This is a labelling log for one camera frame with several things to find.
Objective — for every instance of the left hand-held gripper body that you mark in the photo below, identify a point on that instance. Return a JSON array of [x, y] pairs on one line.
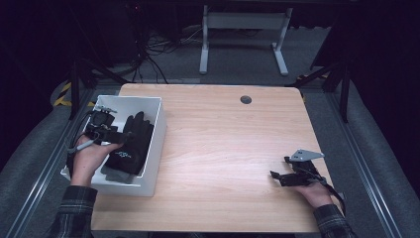
[[102, 127]]

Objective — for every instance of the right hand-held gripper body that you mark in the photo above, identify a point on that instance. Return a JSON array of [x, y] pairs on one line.
[[302, 173]]

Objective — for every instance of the black glove with white logo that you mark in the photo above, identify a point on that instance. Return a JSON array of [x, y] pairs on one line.
[[132, 152]]

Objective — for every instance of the white box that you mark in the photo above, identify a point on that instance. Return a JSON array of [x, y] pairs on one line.
[[153, 158]]

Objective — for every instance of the person's right hand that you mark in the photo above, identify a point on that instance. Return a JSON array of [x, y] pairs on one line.
[[315, 195]]

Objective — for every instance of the person's left hand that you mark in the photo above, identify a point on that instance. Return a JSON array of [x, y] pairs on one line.
[[87, 162]]

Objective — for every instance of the black metal stand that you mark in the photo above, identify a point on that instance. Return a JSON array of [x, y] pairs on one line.
[[344, 89], [75, 86]]

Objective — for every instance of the yellow and black hazard tape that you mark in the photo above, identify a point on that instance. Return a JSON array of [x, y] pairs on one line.
[[62, 95]]

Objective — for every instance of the round grey table grommet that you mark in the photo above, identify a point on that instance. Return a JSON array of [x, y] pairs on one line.
[[246, 99]]

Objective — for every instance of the white metal desk frame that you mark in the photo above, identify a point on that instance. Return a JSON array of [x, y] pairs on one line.
[[244, 20]]

